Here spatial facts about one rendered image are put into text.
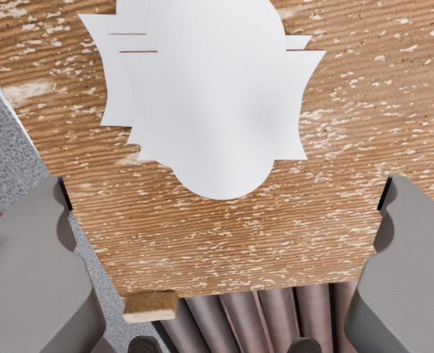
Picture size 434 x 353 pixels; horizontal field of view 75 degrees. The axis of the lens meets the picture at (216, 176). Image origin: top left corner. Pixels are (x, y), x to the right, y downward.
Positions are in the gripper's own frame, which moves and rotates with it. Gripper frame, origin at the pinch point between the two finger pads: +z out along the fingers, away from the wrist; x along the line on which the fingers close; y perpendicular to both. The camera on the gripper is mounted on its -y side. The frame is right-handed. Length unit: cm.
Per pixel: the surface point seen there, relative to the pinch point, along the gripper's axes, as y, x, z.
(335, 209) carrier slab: 10.4, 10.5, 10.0
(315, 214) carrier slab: 11.0, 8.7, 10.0
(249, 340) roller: 35.8, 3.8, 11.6
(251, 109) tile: 0.0, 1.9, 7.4
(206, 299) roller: 26.8, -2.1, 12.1
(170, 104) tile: -0.4, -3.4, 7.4
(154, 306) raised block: 22.4, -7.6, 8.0
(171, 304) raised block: 22.2, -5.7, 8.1
